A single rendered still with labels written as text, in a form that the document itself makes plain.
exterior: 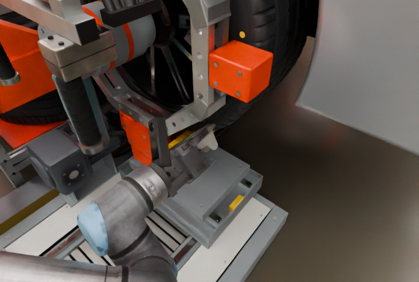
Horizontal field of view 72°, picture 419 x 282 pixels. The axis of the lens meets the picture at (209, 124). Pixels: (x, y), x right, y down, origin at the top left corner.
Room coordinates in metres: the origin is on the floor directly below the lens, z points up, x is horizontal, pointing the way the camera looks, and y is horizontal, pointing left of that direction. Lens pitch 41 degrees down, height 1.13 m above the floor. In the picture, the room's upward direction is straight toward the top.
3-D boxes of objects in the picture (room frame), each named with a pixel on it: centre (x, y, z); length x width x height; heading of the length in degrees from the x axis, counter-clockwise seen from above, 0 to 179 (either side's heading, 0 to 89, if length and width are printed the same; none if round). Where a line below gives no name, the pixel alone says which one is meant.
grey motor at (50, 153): (0.82, 0.46, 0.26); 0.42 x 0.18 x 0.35; 140
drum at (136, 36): (0.61, 0.24, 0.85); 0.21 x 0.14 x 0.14; 140
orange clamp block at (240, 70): (0.46, -0.05, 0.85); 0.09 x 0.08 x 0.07; 50
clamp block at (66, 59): (0.39, 0.19, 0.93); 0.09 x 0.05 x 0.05; 140
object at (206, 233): (0.79, 0.08, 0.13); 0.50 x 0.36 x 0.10; 50
